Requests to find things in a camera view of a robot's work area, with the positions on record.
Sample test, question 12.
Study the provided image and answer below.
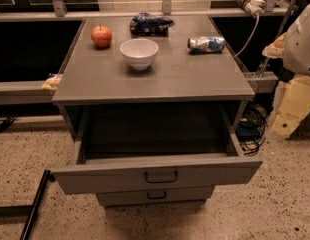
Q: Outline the grey drawer cabinet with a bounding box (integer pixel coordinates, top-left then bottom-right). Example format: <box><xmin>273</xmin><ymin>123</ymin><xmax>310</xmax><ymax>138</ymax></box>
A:
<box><xmin>51</xmin><ymin>15</ymin><xmax>256</xmax><ymax>142</ymax></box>

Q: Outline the black cable bundle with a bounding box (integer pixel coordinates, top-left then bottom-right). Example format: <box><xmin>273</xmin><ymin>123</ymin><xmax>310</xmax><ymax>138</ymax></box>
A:
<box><xmin>236</xmin><ymin>103</ymin><xmax>269</xmax><ymax>157</ymax></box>

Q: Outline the black floor bar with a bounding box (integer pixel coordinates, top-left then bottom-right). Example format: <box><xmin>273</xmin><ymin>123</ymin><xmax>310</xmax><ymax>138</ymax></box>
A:
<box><xmin>19</xmin><ymin>170</ymin><xmax>55</xmax><ymax>240</ymax></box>

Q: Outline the grey metal rail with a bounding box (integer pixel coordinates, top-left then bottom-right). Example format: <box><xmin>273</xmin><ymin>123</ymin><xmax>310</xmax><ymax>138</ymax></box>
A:
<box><xmin>244</xmin><ymin>71</ymin><xmax>278</xmax><ymax>94</ymax></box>
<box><xmin>0</xmin><ymin>81</ymin><xmax>54</xmax><ymax>105</ymax></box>

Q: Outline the black drawer handle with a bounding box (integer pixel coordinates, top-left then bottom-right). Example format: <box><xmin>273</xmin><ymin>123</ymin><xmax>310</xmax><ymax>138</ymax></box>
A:
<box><xmin>144</xmin><ymin>171</ymin><xmax>179</xmax><ymax>184</ymax></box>
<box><xmin>147</xmin><ymin>191</ymin><xmax>167</xmax><ymax>200</ymax></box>

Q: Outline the white bowl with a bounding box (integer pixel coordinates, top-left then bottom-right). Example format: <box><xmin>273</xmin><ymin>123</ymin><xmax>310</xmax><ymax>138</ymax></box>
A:
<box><xmin>120</xmin><ymin>38</ymin><xmax>159</xmax><ymax>70</ymax></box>

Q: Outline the red apple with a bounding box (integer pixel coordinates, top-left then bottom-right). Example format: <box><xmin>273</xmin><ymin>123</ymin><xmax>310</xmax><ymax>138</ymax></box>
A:
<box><xmin>91</xmin><ymin>25</ymin><xmax>112</xmax><ymax>48</ymax></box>

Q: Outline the grey metal rail left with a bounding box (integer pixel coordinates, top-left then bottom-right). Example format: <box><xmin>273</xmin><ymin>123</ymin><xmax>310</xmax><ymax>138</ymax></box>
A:
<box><xmin>0</xmin><ymin>81</ymin><xmax>54</xmax><ymax>105</ymax></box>

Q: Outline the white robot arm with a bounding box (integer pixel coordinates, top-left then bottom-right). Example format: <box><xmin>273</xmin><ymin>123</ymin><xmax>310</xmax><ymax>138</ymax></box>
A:
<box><xmin>262</xmin><ymin>4</ymin><xmax>310</xmax><ymax>141</ymax></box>

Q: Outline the crushed silver blue can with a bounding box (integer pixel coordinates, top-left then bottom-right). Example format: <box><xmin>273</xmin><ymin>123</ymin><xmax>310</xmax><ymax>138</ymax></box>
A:
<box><xmin>187</xmin><ymin>36</ymin><xmax>226</xmax><ymax>54</ymax></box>

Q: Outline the grey lower drawer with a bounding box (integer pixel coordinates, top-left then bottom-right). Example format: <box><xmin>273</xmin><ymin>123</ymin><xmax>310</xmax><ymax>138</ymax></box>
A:
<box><xmin>96</xmin><ymin>186</ymin><xmax>214</xmax><ymax>207</ymax></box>

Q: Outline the dark blue chip bag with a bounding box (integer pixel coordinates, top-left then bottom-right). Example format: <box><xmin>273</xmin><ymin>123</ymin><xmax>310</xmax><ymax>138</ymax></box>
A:
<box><xmin>129</xmin><ymin>12</ymin><xmax>175</xmax><ymax>35</ymax></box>

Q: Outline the grey drawer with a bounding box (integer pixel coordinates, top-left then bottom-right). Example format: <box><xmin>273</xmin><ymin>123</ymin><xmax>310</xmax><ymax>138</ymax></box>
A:
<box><xmin>96</xmin><ymin>186</ymin><xmax>214</xmax><ymax>207</ymax></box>
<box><xmin>52</xmin><ymin>103</ymin><xmax>262</xmax><ymax>194</ymax></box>

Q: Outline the grey top drawer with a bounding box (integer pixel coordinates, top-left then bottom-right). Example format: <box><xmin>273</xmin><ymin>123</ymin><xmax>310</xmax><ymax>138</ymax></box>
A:
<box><xmin>52</xmin><ymin>103</ymin><xmax>262</xmax><ymax>194</ymax></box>

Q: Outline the white power strip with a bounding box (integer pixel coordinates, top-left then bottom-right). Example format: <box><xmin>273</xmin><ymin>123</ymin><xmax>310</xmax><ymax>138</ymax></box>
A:
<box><xmin>235</xmin><ymin>0</ymin><xmax>265</xmax><ymax>17</ymax></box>

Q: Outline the black lower drawer handle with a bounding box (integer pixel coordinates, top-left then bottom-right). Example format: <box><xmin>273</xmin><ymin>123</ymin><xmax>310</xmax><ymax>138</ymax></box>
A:
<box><xmin>147</xmin><ymin>191</ymin><xmax>167</xmax><ymax>200</ymax></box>

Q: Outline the white power cable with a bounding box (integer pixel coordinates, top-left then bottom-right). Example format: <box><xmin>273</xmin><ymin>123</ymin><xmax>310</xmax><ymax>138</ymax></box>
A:
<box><xmin>232</xmin><ymin>13</ymin><xmax>261</xmax><ymax>59</ymax></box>

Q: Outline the black top drawer handle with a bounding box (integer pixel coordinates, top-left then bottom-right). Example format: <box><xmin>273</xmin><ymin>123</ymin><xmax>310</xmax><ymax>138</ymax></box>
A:
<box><xmin>144</xmin><ymin>171</ymin><xmax>179</xmax><ymax>184</ymax></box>

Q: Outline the yellow sponge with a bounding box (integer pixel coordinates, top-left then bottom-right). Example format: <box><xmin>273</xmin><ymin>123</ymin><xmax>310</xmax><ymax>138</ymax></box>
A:
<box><xmin>42</xmin><ymin>74</ymin><xmax>62</xmax><ymax>91</ymax></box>

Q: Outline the grey metal rail right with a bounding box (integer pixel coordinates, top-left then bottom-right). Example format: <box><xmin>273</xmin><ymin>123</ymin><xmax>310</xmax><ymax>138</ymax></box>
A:
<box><xmin>244</xmin><ymin>71</ymin><xmax>278</xmax><ymax>94</ymax></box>

